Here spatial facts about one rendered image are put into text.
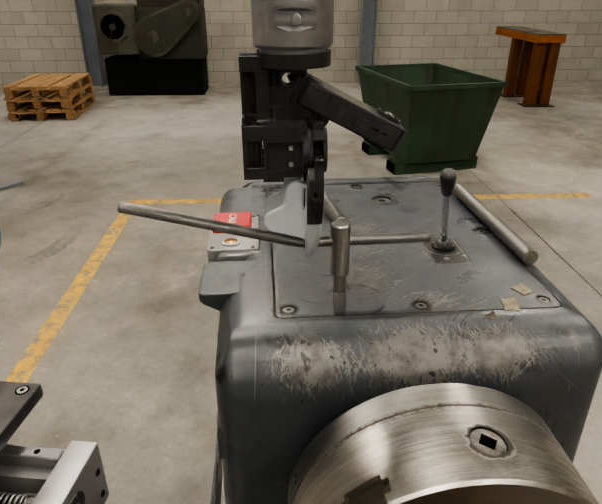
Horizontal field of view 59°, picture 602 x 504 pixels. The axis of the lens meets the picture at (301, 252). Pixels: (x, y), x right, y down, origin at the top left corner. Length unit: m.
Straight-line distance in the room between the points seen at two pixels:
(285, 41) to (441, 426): 0.37
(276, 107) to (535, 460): 0.40
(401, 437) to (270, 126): 0.31
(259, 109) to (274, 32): 0.07
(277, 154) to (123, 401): 2.07
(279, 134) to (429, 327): 0.28
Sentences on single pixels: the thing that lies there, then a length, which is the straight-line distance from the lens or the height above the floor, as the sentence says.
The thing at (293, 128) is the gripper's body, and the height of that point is 1.48.
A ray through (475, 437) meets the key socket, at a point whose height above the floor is 1.24.
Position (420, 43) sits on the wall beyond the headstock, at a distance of 10.61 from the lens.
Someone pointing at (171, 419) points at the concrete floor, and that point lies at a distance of 2.37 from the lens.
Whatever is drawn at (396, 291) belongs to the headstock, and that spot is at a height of 1.25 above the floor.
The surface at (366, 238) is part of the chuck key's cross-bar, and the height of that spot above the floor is 1.35.
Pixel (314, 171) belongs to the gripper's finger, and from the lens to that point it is 0.51.
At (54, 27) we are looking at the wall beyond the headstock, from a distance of 10.96.
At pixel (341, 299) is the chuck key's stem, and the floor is 1.28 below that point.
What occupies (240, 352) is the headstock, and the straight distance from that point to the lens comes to 0.60.
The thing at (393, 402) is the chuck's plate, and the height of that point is 1.23.
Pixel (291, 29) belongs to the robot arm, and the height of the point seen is 1.57.
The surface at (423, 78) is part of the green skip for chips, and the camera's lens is 6.22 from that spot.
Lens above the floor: 1.60
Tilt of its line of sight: 27 degrees down
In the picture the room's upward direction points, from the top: straight up
